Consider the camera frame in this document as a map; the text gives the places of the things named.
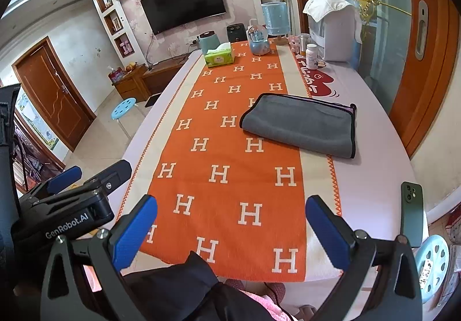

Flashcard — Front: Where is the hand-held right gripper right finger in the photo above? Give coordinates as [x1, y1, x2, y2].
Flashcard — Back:
[305, 195, 424, 321]

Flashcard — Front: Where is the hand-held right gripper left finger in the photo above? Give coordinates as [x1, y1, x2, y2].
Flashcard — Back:
[39, 194, 159, 321]

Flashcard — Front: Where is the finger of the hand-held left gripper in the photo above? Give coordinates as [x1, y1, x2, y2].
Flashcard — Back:
[17, 165, 83, 207]
[81, 159, 132, 196]

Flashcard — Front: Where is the grey towel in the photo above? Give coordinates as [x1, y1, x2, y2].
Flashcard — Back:
[239, 93, 358, 159]

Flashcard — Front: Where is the person's dark clothing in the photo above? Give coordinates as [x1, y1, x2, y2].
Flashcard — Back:
[122, 251, 274, 321]

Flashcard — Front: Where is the light blue round stool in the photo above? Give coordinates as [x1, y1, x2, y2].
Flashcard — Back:
[111, 97, 145, 143]
[414, 234, 450, 303]

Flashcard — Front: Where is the white tablecloth with red print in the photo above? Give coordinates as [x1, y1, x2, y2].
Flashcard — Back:
[120, 43, 430, 294]

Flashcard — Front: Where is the brown wooden door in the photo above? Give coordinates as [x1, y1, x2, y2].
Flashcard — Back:
[12, 36, 97, 152]

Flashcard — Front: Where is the green phone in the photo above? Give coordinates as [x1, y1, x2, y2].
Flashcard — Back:
[400, 181, 424, 249]

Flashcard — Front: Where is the person's pink clothing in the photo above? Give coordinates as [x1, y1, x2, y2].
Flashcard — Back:
[236, 288, 292, 321]

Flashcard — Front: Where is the wooden television cabinet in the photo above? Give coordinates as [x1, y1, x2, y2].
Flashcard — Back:
[112, 58, 190, 102]

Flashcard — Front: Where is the orange patterned blanket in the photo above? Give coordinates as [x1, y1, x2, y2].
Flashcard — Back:
[120, 40, 343, 283]

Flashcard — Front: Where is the green tissue pack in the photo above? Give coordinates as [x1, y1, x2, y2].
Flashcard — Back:
[204, 43, 235, 67]

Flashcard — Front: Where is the light blue kettle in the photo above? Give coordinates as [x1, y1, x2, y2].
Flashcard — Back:
[199, 31, 221, 55]

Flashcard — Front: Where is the wooden sliding door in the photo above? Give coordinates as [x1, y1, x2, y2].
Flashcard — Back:
[389, 0, 461, 159]

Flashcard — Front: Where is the white pill bottle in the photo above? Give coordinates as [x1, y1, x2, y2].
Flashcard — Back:
[305, 43, 318, 67]

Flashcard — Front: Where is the black air fryer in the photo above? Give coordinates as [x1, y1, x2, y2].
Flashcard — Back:
[226, 25, 245, 43]

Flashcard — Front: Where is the white water dispenser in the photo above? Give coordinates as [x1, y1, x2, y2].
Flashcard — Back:
[308, 5, 358, 62]

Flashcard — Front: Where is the blue bottle steriliser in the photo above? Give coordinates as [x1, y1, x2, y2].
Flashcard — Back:
[247, 19, 270, 56]

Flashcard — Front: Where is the blue round storage drum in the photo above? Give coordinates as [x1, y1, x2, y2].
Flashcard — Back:
[261, 2, 290, 37]

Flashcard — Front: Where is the white cloth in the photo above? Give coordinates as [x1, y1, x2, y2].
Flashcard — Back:
[303, 0, 361, 24]

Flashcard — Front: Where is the colourful wall poster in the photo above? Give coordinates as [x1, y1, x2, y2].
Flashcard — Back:
[16, 90, 60, 150]

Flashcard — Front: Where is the black wall television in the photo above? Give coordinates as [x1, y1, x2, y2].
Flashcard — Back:
[140, 0, 227, 35]

